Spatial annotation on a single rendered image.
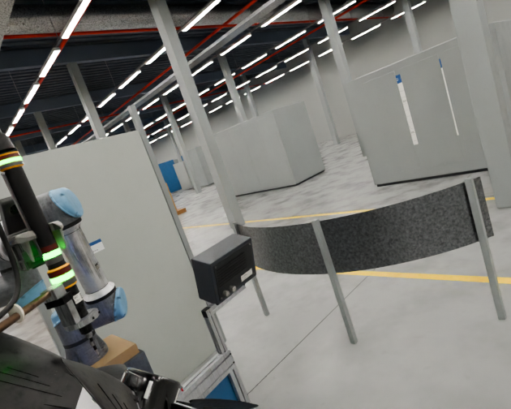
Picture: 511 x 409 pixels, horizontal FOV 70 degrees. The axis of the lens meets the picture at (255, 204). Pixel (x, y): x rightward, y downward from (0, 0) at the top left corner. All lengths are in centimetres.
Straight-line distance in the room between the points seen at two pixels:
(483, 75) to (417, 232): 249
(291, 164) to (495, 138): 674
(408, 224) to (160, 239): 187
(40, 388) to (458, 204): 233
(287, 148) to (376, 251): 820
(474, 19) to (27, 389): 454
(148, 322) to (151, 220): 79
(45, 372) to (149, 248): 225
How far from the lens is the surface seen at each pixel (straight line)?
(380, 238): 252
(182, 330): 323
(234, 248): 151
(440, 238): 260
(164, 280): 309
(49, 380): 83
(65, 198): 136
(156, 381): 81
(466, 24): 467
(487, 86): 464
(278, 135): 1048
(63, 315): 84
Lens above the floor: 161
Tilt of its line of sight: 9 degrees down
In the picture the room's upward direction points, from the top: 19 degrees counter-clockwise
